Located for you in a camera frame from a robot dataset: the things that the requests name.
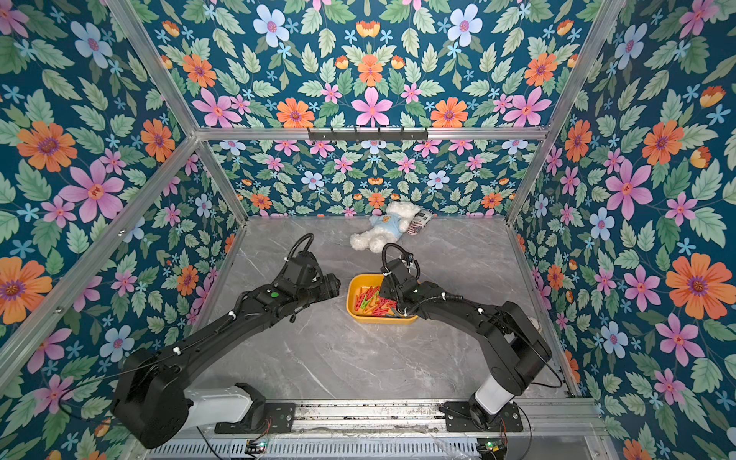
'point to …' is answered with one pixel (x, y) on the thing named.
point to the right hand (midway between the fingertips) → (387, 284)
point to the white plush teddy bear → (386, 227)
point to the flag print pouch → (419, 221)
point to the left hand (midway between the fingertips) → (336, 283)
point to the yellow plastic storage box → (371, 280)
